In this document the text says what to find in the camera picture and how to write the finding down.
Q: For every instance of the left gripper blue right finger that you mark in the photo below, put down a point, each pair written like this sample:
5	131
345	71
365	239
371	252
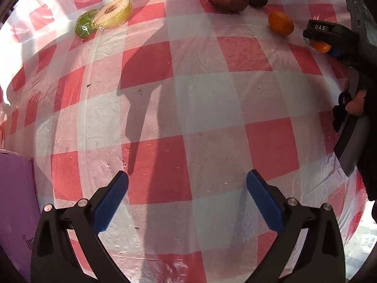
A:
322	256

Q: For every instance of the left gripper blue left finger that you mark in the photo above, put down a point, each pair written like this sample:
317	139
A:
53	258

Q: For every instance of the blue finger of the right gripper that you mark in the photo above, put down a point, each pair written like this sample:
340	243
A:
338	36

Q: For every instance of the orange mandarin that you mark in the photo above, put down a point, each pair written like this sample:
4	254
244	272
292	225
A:
280	23
320	46

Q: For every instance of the yellow apple half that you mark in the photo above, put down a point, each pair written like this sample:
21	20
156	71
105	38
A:
112	15

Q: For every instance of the green lime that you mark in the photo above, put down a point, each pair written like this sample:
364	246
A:
84	27

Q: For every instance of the person right hand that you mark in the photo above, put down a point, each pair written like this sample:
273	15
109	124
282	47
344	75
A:
356	106

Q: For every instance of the purple cardboard box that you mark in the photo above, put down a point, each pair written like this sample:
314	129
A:
20	212

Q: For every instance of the red white checkered tablecloth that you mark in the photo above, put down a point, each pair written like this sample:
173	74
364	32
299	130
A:
187	101

